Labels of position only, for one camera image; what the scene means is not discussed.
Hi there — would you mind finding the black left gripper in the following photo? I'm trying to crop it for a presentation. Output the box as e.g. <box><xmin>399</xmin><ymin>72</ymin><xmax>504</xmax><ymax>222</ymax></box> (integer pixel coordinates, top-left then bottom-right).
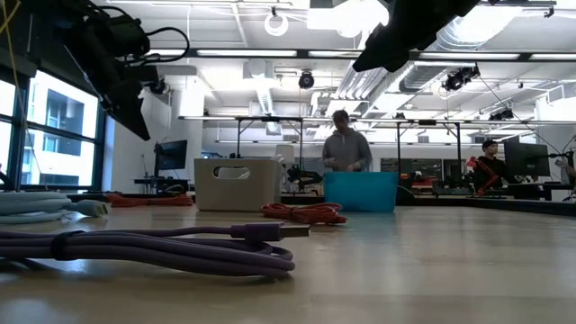
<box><xmin>62</xmin><ymin>40</ymin><xmax>159</xmax><ymax>142</ymax></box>

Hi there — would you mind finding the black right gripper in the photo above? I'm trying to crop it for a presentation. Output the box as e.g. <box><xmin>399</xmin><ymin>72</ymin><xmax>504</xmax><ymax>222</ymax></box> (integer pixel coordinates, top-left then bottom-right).
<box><xmin>352</xmin><ymin>0</ymin><xmax>482</xmax><ymax>74</ymax></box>

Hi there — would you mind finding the red braided USB cable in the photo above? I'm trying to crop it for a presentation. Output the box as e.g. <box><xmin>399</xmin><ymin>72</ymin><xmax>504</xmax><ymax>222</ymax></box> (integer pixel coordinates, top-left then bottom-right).
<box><xmin>106</xmin><ymin>193</ymin><xmax>195</xmax><ymax>209</ymax></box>
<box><xmin>260</xmin><ymin>202</ymin><xmax>349</xmax><ymax>226</ymax></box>

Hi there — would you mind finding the light blue cable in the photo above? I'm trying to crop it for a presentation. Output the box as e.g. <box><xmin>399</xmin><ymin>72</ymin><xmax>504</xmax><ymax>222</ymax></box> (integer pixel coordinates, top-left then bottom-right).
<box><xmin>0</xmin><ymin>191</ymin><xmax>111</xmax><ymax>225</ymax></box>

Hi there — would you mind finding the purple braided USB cable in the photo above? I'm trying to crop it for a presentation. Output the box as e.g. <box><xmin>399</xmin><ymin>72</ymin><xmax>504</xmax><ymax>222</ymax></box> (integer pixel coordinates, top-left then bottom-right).
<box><xmin>0</xmin><ymin>222</ymin><xmax>311</xmax><ymax>279</ymax></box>

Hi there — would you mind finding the black computer monitor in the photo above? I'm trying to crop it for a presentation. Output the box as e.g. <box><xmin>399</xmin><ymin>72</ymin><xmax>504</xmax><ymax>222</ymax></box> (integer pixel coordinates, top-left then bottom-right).
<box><xmin>153</xmin><ymin>139</ymin><xmax>189</xmax><ymax>178</ymax></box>
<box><xmin>503</xmin><ymin>141</ymin><xmax>552</xmax><ymax>178</ymax></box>

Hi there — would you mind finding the black overhead crossbeam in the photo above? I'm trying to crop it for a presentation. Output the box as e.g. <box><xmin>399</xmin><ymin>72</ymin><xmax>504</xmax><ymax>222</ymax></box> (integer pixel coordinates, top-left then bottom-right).
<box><xmin>148</xmin><ymin>48</ymin><xmax>576</xmax><ymax>63</ymax></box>

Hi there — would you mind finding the dark background desk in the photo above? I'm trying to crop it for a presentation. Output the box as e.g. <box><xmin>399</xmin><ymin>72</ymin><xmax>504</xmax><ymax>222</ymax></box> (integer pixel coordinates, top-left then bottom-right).
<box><xmin>132</xmin><ymin>176</ymin><xmax>192</xmax><ymax>194</ymax></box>

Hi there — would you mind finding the dark framed window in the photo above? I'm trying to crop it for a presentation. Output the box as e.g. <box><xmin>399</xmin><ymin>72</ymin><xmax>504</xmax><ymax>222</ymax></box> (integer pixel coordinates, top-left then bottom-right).
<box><xmin>0</xmin><ymin>67</ymin><xmax>108</xmax><ymax>192</ymax></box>

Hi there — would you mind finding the person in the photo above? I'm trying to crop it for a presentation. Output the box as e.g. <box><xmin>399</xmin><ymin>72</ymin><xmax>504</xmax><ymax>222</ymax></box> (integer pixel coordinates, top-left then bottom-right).
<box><xmin>471</xmin><ymin>139</ymin><xmax>509</xmax><ymax>191</ymax></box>
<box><xmin>321</xmin><ymin>109</ymin><xmax>374</xmax><ymax>174</ymax></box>

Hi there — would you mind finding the white plastic bin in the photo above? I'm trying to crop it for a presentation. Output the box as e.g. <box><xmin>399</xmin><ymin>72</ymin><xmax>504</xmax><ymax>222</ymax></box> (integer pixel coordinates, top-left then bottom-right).
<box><xmin>193</xmin><ymin>157</ymin><xmax>283</xmax><ymax>213</ymax></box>

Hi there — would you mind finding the teal plastic bin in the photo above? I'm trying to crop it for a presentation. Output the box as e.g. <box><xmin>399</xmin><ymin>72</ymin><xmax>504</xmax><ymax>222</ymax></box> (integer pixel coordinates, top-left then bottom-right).
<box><xmin>322</xmin><ymin>171</ymin><xmax>401</xmax><ymax>214</ymax></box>

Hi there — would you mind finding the red desk lamp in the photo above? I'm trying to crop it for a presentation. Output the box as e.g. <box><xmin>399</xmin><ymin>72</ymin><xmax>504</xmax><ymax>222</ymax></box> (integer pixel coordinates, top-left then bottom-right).
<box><xmin>464</xmin><ymin>156</ymin><xmax>501</xmax><ymax>196</ymax></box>

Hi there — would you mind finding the silver ventilation duct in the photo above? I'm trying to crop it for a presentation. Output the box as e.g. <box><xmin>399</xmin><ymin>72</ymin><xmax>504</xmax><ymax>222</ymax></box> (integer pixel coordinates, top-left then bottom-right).
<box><xmin>398</xmin><ymin>0</ymin><xmax>523</xmax><ymax>94</ymax></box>

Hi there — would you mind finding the black background rig frame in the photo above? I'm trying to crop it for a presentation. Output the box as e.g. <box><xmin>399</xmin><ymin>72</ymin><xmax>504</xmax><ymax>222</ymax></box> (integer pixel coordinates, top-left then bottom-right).
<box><xmin>394</xmin><ymin>119</ymin><xmax>464</xmax><ymax>177</ymax></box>
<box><xmin>235</xmin><ymin>115</ymin><xmax>304</xmax><ymax>173</ymax></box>

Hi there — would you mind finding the white hanging ring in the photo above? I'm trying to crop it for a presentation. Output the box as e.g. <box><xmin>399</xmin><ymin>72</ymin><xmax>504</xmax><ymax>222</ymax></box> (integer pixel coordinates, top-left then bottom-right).
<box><xmin>263</xmin><ymin>12</ymin><xmax>290</xmax><ymax>38</ymax></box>

